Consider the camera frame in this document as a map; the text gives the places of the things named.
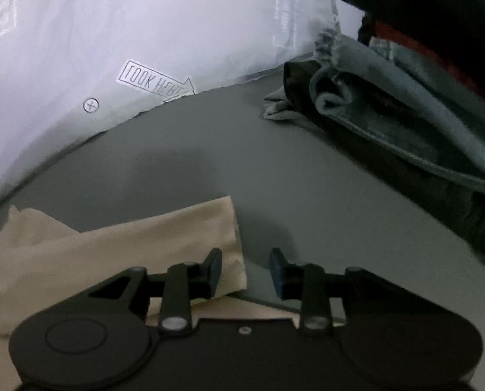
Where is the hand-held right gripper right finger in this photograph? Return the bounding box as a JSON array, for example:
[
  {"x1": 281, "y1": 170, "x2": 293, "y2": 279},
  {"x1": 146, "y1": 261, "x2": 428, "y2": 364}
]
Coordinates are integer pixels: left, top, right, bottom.
[{"x1": 269, "y1": 248, "x2": 395, "y2": 337}]

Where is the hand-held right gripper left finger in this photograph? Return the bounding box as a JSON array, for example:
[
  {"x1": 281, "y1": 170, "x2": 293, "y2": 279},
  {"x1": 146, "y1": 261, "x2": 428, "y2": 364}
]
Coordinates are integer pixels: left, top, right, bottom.
[{"x1": 89, "y1": 248, "x2": 223, "y2": 335}]

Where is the beige garment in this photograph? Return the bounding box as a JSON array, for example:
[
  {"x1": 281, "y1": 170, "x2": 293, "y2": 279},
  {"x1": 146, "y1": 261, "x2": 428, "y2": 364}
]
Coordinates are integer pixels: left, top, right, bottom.
[{"x1": 0, "y1": 195, "x2": 304, "y2": 338}]

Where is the dark folded garment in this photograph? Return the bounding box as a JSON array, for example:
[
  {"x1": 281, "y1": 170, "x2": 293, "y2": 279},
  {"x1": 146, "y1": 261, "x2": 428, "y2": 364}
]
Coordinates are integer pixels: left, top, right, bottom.
[{"x1": 262, "y1": 60, "x2": 485, "y2": 271}]

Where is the white plastic bag with carrots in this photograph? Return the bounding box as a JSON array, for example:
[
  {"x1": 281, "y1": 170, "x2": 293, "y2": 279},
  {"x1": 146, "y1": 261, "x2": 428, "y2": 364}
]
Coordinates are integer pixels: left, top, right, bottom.
[{"x1": 0, "y1": 0, "x2": 369, "y2": 216}]

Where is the red garment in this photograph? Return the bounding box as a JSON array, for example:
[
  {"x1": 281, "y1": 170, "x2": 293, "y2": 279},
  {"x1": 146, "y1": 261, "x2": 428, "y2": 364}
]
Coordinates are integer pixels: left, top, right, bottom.
[{"x1": 372, "y1": 20, "x2": 485, "y2": 95}]

